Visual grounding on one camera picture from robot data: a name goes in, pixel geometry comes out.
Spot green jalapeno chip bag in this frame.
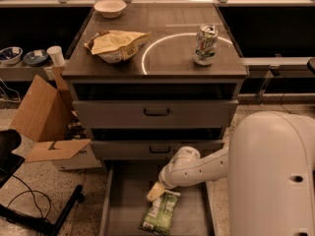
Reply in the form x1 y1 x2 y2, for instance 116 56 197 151
140 191 180 236

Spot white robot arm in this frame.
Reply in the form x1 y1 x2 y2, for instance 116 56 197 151
147 111 315 236

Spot bottom open grey drawer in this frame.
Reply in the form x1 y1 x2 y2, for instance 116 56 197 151
99 160 215 236

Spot middle grey drawer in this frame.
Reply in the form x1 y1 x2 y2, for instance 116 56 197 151
91 140 223 160

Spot top grey drawer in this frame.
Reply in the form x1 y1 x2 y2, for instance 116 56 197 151
73 100 238 129

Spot grey drawer cabinet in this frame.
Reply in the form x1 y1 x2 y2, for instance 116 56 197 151
61 2 249 169

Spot yellow crumpled chip bag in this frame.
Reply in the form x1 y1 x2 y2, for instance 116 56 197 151
85 29 151 64

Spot white bowl on counter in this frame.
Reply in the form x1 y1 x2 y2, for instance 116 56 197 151
94 0 127 19

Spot black stand base left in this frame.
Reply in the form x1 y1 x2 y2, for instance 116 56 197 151
0 184 86 236

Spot brown cardboard box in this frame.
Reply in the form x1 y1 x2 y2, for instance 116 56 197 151
10 67 101 170

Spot green white soda can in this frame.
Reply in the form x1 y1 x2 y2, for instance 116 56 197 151
194 25 219 66

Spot black chair seat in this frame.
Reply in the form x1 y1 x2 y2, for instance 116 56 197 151
0 129 25 188

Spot grey side shelf right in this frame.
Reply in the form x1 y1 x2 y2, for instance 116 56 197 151
241 57 310 71

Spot grey side shelf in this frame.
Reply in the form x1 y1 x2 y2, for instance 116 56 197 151
0 61 54 82
241 57 310 71

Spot white paper cup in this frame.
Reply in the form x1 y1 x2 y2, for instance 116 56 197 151
47 45 65 67

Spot blue bowl right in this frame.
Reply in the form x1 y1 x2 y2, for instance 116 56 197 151
23 49 49 67

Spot blue bowl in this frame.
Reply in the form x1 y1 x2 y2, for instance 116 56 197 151
23 49 49 67
0 46 23 65

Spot grey side shelf left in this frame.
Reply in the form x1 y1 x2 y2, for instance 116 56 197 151
0 61 54 82

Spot blue bowl left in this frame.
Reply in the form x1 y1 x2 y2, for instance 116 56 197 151
0 46 23 65

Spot black cable on floor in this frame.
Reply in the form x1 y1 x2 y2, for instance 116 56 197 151
6 173 53 221

